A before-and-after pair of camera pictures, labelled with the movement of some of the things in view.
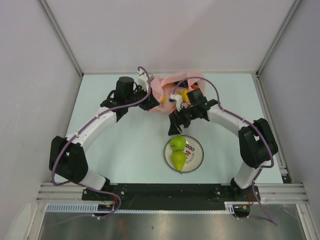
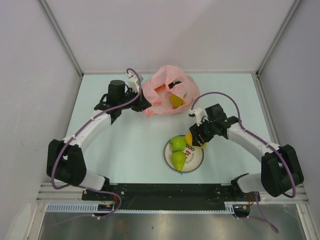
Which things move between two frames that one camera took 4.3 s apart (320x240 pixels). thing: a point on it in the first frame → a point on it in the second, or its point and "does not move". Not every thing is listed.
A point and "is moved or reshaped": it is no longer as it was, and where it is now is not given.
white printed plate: [194, 155] does not move
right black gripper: [176, 118] → [196, 130]
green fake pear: [179, 158] does not move
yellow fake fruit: [184, 96] → [188, 140]
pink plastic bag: [174, 83] is moved or reshaped
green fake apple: [178, 143] does not move
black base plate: [172, 196] does not move
